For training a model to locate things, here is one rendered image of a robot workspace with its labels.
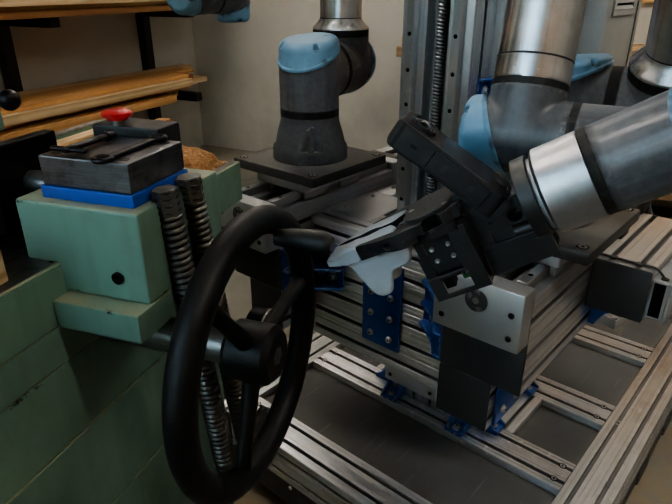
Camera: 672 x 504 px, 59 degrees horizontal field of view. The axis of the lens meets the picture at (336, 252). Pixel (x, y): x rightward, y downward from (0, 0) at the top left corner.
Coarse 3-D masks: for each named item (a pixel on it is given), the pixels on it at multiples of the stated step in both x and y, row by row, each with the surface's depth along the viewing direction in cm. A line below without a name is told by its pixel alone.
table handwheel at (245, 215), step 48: (240, 240) 49; (192, 288) 46; (288, 288) 65; (192, 336) 44; (240, 336) 53; (192, 384) 45; (288, 384) 68; (192, 432) 45; (240, 432) 58; (192, 480) 47; (240, 480) 56
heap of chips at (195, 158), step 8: (184, 152) 82; (192, 152) 83; (200, 152) 84; (208, 152) 85; (184, 160) 81; (192, 160) 81; (200, 160) 82; (208, 160) 83; (216, 160) 85; (192, 168) 81; (200, 168) 81; (208, 168) 82
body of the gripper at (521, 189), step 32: (512, 160) 50; (448, 192) 54; (512, 192) 50; (448, 224) 51; (480, 224) 51; (512, 224) 50; (544, 224) 48; (448, 256) 53; (480, 256) 51; (512, 256) 51; (544, 256) 50; (448, 288) 54
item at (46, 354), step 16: (48, 336) 55; (64, 336) 57; (80, 336) 60; (96, 336) 62; (32, 352) 54; (48, 352) 56; (64, 352) 58; (0, 368) 51; (16, 368) 52; (32, 368) 54; (48, 368) 56; (0, 384) 51; (16, 384) 52; (32, 384) 54; (0, 400) 51
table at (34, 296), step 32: (224, 160) 88; (224, 192) 84; (0, 288) 51; (32, 288) 53; (64, 288) 57; (0, 320) 50; (32, 320) 53; (64, 320) 56; (96, 320) 54; (128, 320) 53; (160, 320) 56; (0, 352) 50
